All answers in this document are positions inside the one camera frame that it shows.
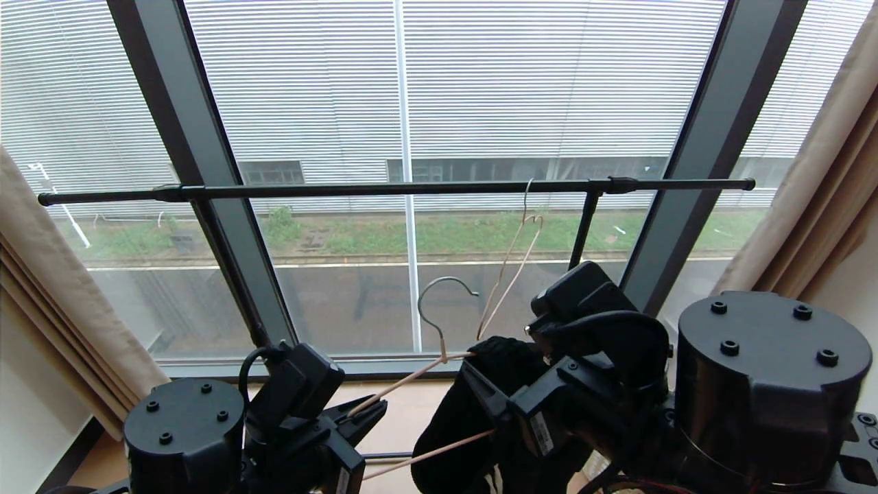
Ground black clothes rack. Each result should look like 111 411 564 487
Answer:
38 177 755 460

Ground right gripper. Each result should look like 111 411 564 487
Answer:
460 357 687 494

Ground black shorts with white cords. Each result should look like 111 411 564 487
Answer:
412 336 549 494

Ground black cable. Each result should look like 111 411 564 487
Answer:
238 345 285 402
545 310 672 399

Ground pink clothes hanger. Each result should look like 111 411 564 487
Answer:
346 277 495 481
477 178 544 342

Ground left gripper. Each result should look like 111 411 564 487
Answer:
244 398 388 494

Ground beige curtain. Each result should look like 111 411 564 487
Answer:
713 0 878 303
0 144 171 440

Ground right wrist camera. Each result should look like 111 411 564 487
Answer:
528 261 639 357

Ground window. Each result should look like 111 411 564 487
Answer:
0 0 875 378

